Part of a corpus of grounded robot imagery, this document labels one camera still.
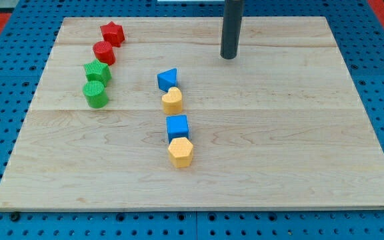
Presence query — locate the light wooden board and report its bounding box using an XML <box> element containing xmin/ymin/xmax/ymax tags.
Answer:
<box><xmin>0</xmin><ymin>17</ymin><xmax>384</xmax><ymax>212</ymax></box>

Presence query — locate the blue cube block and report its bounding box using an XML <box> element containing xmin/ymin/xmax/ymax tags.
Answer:
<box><xmin>166</xmin><ymin>115</ymin><xmax>189</xmax><ymax>142</ymax></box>

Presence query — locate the yellow heart block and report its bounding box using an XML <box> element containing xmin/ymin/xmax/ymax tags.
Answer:
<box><xmin>161</xmin><ymin>87</ymin><xmax>183</xmax><ymax>115</ymax></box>

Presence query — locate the yellow hexagon block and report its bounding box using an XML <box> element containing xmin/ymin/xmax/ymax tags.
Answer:
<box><xmin>167</xmin><ymin>137</ymin><xmax>194</xmax><ymax>168</ymax></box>

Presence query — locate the blue triangle block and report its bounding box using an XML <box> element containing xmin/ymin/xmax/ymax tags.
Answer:
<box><xmin>157</xmin><ymin>68</ymin><xmax>177</xmax><ymax>92</ymax></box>

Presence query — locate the green cylinder block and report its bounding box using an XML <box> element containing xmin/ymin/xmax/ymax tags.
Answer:
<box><xmin>83</xmin><ymin>81</ymin><xmax>109</xmax><ymax>109</ymax></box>

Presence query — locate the green star block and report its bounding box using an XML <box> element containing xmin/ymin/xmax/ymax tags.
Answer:
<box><xmin>83</xmin><ymin>59</ymin><xmax>112</xmax><ymax>87</ymax></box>

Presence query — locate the red cylinder block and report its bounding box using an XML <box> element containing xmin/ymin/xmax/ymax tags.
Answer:
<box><xmin>93</xmin><ymin>41</ymin><xmax>116</xmax><ymax>65</ymax></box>

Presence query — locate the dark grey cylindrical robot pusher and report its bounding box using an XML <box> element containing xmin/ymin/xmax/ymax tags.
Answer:
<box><xmin>220</xmin><ymin>0</ymin><xmax>245</xmax><ymax>59</ymax></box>

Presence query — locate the red star block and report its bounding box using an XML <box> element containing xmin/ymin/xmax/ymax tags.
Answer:
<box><xmin>100</xmin><ymin>21</ymin><xmax>125</xmax><ymax>47</ymax></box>

